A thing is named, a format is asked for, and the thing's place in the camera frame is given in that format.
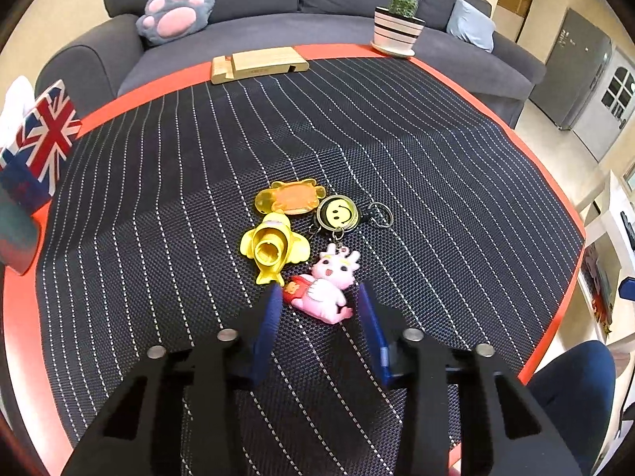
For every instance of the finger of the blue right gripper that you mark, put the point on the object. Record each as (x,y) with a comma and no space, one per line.
(627,289)

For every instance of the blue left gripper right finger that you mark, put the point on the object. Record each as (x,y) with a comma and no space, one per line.
(376,342)

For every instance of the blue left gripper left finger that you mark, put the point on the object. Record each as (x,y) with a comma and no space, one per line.
(264,326)

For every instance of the yellow smiley badge reel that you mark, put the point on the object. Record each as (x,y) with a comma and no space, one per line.
(338,215)

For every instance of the yellow duck toy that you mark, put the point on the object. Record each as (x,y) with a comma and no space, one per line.
(272,245)

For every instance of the orange yellow cat tag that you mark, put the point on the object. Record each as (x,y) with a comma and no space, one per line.
(291,198)

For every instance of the person leg blue trousers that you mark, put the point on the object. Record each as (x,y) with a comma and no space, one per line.
(576,390)

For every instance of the dark striped table mat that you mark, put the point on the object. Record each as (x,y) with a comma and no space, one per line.
(145,298)

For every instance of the grey refrigerator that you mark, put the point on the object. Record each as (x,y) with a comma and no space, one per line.
(576,62)

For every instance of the wooden phone stand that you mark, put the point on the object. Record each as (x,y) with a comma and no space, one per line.
(254,63)

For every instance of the teal tumbler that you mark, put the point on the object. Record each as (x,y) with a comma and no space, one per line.
(19,235)

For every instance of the union jack tissue box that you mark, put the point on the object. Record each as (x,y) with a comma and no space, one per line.
(32,164)

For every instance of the dark grey sofa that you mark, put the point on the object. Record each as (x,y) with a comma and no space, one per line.
(113,59)

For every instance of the potted cactus striped pot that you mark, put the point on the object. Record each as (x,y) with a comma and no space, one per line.
(396,28)

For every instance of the light blue pillow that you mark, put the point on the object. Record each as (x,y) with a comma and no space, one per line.
(470,25)

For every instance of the cat paw cushion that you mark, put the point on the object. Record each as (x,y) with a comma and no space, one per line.
(164,21)

